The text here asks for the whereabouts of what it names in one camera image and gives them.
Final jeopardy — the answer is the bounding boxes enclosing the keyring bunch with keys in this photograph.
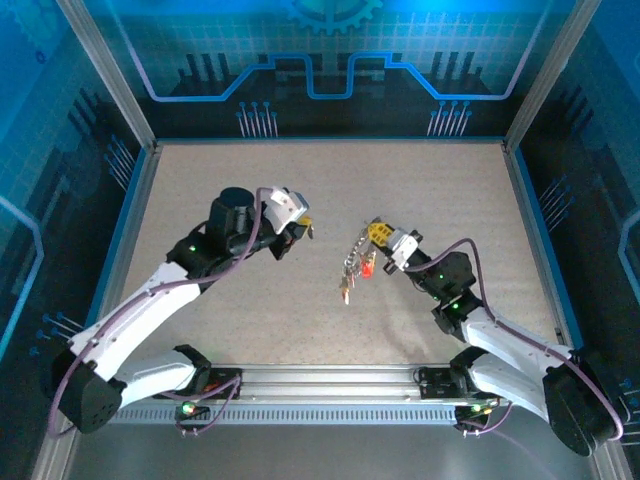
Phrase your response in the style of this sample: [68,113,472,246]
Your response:
[338,215,380,306]

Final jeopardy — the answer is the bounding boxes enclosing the blue table edge strip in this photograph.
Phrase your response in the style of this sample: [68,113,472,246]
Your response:
[152,135,511,147]

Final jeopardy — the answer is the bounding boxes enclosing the grey metal shelf plate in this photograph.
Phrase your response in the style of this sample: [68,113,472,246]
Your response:
[29,399,631,480]

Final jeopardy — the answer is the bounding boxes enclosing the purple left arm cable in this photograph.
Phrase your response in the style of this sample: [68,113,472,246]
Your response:
[47,187,264,439]

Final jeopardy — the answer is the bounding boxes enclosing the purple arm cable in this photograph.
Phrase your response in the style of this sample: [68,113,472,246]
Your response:
[409,238,625,444]
[47,187,264,439]

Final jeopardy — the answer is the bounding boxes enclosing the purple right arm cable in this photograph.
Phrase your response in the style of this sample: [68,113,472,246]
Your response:
[409,238,625,444]

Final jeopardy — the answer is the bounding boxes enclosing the left table edge rail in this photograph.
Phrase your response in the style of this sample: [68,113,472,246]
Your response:
[79,142,164,371]

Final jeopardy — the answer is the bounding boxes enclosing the table edge rail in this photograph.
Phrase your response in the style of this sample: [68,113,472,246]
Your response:
[502,142,591,364]
[79,142,164,371]

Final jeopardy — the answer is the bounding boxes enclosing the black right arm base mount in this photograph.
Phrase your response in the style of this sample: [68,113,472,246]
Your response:
[416,363,476,401]

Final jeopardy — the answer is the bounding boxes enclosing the right table edge rail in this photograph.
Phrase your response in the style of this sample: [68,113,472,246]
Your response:
[502,142,591,364]

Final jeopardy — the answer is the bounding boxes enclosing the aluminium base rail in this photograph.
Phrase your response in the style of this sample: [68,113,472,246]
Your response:
[114,363,599,402]

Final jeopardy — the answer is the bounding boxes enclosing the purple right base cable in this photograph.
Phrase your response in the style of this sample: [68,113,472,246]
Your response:
[457,398,514,437]

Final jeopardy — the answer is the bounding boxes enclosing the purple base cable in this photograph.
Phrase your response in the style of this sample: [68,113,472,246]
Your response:
[457,398,514,437]
[162,372,246,437]

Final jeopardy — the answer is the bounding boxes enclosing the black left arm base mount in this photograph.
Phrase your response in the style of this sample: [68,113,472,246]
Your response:
[197,366,245,401]

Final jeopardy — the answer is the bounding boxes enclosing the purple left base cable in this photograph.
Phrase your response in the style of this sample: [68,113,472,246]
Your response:
[162,372,246,437]

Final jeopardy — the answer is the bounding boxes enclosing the slotted grey cable duct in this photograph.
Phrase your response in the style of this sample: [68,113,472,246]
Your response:
[109,405,464,426]

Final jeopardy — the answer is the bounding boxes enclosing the left aluminium frame post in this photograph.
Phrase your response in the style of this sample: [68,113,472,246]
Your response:
[54,0,162,151]

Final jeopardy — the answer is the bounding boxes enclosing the aluminium frame post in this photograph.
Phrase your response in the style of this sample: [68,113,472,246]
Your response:
[54,0,162,151]
[503,0,604,151]

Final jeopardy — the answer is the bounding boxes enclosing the right aluminium frame post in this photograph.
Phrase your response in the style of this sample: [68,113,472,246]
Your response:
[503,0,604,151]

